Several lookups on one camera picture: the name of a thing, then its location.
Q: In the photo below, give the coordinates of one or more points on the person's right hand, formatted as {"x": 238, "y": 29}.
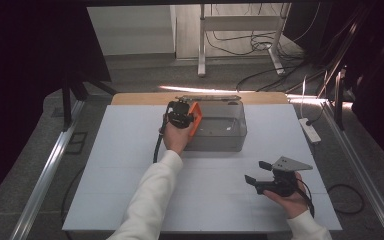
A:
{"x": 293, "y": 203}

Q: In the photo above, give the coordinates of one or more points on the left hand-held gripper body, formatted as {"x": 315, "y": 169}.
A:
{"x": 179, "y": 115}

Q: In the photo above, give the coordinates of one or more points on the wooden table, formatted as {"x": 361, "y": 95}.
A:
{"x": 140, "y": 98}

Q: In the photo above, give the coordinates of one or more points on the aluminium floor rail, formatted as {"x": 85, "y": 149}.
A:
{"x": 46, "y": 173}
{"x": 363, "y": 176}

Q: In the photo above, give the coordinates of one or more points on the black curtain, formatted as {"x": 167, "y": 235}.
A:
{"x": 376, "y": 66}
{"x": 26, "y": 83}

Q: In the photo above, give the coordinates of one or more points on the black metal stand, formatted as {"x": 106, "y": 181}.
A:
{"x": 67, "y": 103}

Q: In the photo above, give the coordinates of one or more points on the white table cover sheet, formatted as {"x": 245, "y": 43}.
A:
{"x": 130, "y": 186}

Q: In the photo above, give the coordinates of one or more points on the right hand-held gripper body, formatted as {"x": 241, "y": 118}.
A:
{"x": 281, "y": 185}

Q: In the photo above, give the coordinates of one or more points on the clear plastic storage box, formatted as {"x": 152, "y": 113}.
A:
{"x": 221, "y": 133}

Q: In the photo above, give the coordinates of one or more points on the white desk frame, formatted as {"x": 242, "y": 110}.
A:
{"x": 240, "y": 22}

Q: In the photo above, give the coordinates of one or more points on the person's left hand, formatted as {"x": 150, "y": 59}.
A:
{"x": 176, "y": 138}

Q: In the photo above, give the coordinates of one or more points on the white power strip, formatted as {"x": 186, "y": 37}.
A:
{"x": 310, "y": 130}

